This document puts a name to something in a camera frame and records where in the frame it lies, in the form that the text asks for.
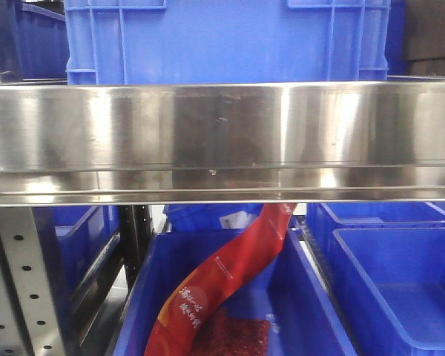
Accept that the blue bin centre rear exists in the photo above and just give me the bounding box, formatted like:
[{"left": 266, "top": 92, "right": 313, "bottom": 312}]
[{"left": 163, "top": 203, "right": 263, "bottom": 232}]

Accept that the blue bin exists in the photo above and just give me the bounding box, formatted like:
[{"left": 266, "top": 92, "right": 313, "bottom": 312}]
[
  {"left": 52, "top": 205, "right": 119, "bottom": 292},
  {"left": 113, "top": 228, "right": 359, "bottom": 356},
  {"left": 332, "top": 228, "right": 445, "bottom": 355},
  {"left": 306, "top": 202, "right": 445, "bottom": 252},
  {"left": 163, "top": 203, "right": 263, "bottom": 232}
]

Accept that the blue bin centre bottom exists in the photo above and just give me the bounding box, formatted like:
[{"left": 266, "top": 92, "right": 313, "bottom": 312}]
[{"left": 113, "top": 228, "right": 359, "bottom": 356}]

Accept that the blue bin right rear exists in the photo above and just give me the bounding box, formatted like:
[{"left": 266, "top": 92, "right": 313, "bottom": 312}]
[{"left": 306, "top": 202, "right": 445, "bottom": 252}]

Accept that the blue bin left lower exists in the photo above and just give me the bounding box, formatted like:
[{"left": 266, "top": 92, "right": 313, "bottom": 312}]
[{"left": 52, "top": 205, "right": 119, "bottom": 292}]

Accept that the blue bin right front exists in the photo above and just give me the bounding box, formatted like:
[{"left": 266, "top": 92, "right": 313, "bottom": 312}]
[{"left": 332, "top": 228, "right": 445, "bottom": 355}]

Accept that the red snack bag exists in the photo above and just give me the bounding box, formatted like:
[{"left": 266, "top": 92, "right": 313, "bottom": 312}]
[{"left": 144, "top": 202, "right": 297, "bottom": 355}]

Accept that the large blue crate on shelf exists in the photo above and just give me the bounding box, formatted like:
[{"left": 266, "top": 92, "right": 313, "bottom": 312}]
[{"left": 64, "top": 1, "right": 391, "bottom": 85}]

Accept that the dark blue crate upper left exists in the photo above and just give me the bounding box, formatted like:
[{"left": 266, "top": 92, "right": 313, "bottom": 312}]
[{"left": 7, "top": 1, "right": 69, "bottom": 79}]

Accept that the perforated steel upright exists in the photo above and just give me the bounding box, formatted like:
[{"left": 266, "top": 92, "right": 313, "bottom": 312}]
[{"left": 0, "top": 208, "right": 73, "bottom": 355}]

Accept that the stainless steel shelf rail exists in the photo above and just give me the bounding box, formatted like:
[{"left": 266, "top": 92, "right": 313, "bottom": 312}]
[{"left": 0, "top": 78, "right": 445, "bottom": 206}]

